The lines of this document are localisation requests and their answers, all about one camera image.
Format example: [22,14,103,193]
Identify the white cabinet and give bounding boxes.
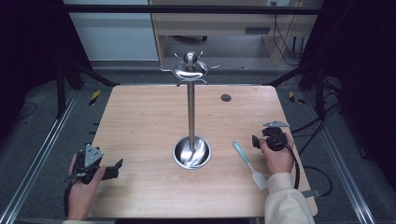
[63,0,160,62]

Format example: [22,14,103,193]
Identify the yellow clamp right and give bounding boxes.
[288,91,306,105]

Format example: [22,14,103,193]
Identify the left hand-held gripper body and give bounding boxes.
[74,143,108,185]

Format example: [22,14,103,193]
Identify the black looped floor cable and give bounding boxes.
[303,165,334,198]

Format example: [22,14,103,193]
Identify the yellow clamp left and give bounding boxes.
[89,90,102,106]

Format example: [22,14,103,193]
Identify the steel utensil hanging stand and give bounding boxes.
[161,50,221,171]

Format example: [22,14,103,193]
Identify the light wooden desk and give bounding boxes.
[148,0,323,67]

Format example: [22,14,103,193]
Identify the yellow clamp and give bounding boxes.
[89,90,102,106]
[288,91,306,105]

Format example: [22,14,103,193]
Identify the person's left hand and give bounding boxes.
[67,153,107,208]

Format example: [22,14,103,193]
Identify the black hanging desk cables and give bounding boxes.
[269,0,303,67]

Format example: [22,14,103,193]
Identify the teal handled white spatula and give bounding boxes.
[231,140,269,192]

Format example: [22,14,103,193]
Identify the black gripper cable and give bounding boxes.
[63,175,78,217]
[277,133,302,190]

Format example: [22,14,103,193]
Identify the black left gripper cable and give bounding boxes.
[63,175,78,217]

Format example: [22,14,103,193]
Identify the person's right hand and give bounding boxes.
[259,133,296,176]

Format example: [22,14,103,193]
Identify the black floor cable bundle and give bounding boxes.
[290,77,344,157]

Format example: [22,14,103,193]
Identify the black metal frame leg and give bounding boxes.
[266,59,327,119]
[55,58,120,119]

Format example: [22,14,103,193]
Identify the black horizontal frame bar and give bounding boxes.
[61,5,325,16]

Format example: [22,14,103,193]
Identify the grey cable plug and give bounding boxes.
[301,189,322,199]

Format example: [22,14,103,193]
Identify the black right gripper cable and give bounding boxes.
[277,133,302,190]

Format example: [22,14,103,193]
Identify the aluminium floor rail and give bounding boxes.
[302,91,377,224]
[0,89,80,224]

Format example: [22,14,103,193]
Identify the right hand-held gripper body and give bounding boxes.
[261,119,290,153]

